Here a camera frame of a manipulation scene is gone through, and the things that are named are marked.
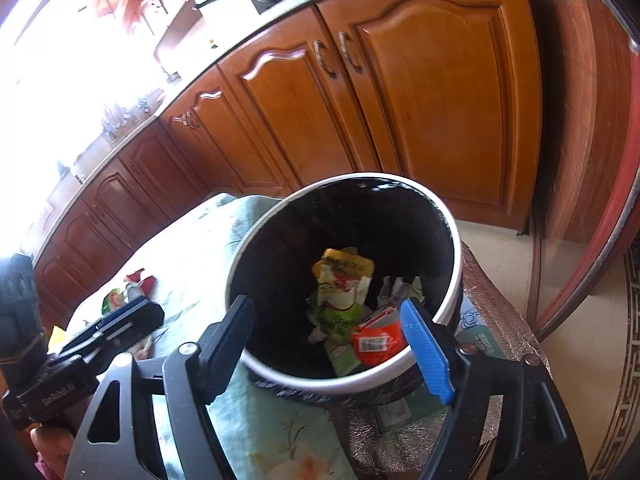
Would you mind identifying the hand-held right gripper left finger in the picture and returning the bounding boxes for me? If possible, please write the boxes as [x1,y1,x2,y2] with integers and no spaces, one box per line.
[64,295,256,480]

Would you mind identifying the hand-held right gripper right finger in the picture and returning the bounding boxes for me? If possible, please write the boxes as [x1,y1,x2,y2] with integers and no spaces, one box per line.
[399,299,588,480]

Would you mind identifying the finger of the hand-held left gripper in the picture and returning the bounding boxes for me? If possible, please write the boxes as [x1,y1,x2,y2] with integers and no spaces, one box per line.
[57,296,166,361]

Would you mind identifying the pink white small carton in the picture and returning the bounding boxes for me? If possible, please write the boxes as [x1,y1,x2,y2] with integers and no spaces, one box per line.
[350,307,407,366]

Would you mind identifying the grey paper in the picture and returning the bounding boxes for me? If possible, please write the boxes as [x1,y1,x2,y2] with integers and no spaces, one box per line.
[375,275,426,311]

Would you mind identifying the small green orange carton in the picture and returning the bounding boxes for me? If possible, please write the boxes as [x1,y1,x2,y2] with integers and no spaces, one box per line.
[324,337,366,377]

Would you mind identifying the black white round bin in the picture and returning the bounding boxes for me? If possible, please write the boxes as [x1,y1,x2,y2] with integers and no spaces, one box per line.
[225,172,463,396]

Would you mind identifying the green drink carton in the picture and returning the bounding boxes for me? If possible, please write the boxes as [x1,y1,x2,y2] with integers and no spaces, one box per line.
[306,272,373,341]

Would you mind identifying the yellow snack wrapper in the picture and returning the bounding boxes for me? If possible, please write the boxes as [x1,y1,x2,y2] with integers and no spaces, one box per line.
[311,247,373,291]

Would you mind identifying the person's left hand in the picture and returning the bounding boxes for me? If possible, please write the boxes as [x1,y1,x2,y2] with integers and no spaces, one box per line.
[29,424,77,461]

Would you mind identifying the green snack bag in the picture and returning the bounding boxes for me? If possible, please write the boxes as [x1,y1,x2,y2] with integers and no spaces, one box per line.
[101,288,128,316]

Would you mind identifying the red white snack bag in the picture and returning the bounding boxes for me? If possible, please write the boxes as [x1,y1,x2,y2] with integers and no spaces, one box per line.
[124,270,157,293]

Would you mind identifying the shiny brown padded stool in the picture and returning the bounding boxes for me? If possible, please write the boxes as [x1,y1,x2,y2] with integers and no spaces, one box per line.
[320,245,556,480]

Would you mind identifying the wooden lower cabinets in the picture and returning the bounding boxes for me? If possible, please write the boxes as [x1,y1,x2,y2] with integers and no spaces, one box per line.
[32,0,543,321]

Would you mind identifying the wooden framed glass door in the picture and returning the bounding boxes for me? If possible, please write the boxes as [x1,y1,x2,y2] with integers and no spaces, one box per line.
[520,0,640,341]

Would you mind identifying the kitchen window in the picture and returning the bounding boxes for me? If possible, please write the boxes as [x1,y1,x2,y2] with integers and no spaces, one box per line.
[0,0,166,161]

